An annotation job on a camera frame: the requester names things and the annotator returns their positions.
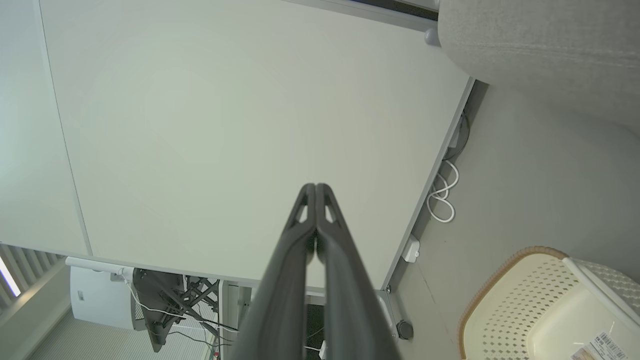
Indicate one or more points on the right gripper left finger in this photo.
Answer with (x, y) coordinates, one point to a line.
(280, 300)

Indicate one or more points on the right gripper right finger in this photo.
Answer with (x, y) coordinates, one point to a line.
(350, 300)

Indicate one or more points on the cream perforated laundry basket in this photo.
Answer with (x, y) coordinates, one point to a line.
(510, 310)

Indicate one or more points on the grey partition leg with caster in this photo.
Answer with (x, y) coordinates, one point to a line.
(387, 306)

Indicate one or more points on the black caster wheel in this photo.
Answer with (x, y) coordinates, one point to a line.
(405, 330)

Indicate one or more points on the black folded stand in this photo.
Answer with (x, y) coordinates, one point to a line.
(160, 305)

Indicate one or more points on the white box appliance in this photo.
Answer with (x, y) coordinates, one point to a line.
(100, 300)

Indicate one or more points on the large white partition panel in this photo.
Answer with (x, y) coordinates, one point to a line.
(200, 125)

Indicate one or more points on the white barcode sticker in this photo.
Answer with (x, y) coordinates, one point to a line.
(602, 347)

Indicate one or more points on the white slatted blind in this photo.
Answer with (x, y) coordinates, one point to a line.
(20, 275)

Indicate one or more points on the grey fabric sofa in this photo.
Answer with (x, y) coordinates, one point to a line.
(550, 45)

